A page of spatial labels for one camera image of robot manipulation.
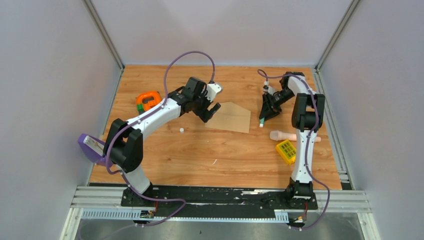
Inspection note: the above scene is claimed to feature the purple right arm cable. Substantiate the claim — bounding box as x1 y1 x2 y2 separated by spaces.
257 68 331 231

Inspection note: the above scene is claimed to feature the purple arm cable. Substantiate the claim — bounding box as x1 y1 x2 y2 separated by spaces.
257 68 331 231
105 50 216 229

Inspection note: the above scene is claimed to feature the orange curved toy track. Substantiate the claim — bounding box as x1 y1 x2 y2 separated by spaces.
135 91 162 112

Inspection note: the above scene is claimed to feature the purple box with card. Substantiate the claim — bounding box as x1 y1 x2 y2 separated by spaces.
77 133 107 167

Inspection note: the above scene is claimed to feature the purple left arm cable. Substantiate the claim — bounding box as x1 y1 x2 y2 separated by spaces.
105 50 216 229

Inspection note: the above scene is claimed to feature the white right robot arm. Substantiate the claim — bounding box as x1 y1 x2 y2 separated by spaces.
257 69 326 209

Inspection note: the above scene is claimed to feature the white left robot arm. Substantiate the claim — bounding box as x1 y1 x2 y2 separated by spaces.
103 77 223 207

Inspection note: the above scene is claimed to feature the pink toy microphone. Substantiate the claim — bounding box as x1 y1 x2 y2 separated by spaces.
269 129 322 143

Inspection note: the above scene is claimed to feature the tan paper envelope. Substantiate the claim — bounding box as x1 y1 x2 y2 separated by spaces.
205 102 251 134

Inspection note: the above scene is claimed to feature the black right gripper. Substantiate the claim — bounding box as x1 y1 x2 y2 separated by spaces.
260 88 295 122

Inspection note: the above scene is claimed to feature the green building block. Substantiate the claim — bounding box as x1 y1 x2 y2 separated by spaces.
136 104 145 114

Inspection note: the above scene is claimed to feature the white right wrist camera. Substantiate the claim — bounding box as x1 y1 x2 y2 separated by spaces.
262 80 276 96

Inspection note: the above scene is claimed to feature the white green glue stick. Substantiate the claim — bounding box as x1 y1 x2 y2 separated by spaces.
259 118 265 128

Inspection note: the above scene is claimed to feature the yellow building block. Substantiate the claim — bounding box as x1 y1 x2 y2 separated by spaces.
275 139 297 165

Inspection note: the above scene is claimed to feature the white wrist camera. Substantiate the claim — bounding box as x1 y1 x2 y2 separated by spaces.
262 80 276 96
206 82 223 102

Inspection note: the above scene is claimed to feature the white slotted cable duct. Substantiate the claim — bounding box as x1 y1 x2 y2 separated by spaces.
81 208 289 224

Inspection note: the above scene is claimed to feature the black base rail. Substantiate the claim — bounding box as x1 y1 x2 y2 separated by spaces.
120 185 318 219

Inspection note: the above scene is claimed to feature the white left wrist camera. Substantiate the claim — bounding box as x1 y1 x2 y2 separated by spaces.
206 82 223 102

